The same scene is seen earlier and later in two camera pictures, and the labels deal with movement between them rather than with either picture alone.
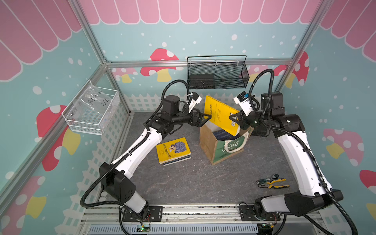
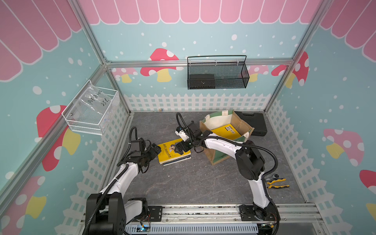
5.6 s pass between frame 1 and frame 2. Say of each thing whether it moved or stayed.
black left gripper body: moved
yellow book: moved
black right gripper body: moved
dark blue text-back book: stayed
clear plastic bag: stayed
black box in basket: stayed
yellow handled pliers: stayed
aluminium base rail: stayed
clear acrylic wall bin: stayed
